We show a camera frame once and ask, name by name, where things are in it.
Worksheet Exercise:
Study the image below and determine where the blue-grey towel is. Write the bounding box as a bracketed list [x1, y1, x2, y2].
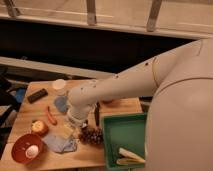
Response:
[42, 133, 77, 153]

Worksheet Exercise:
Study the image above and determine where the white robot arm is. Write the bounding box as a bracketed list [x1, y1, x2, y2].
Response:
[67, 38, 213, 171]

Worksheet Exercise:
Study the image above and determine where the purple bowl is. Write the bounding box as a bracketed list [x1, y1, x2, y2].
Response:
[102, 100, 114, 104]

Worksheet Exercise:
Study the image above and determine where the red bowl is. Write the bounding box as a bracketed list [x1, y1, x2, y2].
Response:
[11, 134, 44, 164]

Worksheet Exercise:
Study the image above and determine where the small black white object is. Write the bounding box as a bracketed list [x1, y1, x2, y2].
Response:
[80, 120, 88, 129]

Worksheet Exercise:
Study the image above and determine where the orange sausage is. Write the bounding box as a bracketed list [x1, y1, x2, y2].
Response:
[45, 106, 57, 125]

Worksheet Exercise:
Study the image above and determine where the red apple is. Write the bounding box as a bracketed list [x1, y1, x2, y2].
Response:
[31, 120, 49, 136]

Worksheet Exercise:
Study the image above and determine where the white egg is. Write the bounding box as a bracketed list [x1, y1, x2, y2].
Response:
[25, 145, 39, 158]

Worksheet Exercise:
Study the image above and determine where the black remote control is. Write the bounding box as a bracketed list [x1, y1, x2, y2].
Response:
[27, 89, 48, 103]

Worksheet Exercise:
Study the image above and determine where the white plastic cup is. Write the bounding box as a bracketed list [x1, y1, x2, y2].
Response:
[52, 79, 66, 96]

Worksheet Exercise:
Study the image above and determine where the green plastic tray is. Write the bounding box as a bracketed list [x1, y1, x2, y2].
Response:
[102, 113, 146, 171]

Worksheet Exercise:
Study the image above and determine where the lower banana piece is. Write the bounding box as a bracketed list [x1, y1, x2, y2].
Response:
[116, 158, 138, 166]

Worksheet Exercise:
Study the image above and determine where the black chair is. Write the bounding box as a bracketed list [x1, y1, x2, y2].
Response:
[0, 66, 26, 158]

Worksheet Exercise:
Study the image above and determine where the black handled knife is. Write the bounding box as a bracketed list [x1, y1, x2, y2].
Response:
[94, 103, 100, 127]

